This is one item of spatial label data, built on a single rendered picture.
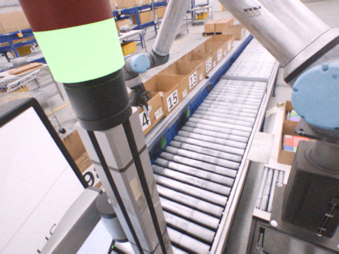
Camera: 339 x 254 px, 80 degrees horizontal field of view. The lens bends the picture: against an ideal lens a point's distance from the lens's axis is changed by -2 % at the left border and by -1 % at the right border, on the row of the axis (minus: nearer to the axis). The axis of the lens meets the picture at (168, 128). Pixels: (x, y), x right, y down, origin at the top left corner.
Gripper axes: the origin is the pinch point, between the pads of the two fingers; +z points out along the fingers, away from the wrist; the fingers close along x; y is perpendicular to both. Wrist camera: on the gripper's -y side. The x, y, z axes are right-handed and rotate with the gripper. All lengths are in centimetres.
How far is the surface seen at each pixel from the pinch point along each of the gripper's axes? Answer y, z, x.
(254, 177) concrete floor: 68, 113, -34
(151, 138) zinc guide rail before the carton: -5.6, 12.7, -1.9
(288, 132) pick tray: 41, 42, -71
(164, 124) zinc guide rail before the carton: 11.0, 12.7, -1.9
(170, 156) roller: -2.9, 29.0, -7.7
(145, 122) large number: -2.7, 2.5, 0.0
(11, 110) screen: -77, -40, -59
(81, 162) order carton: -38.3, 6.2, 25.5
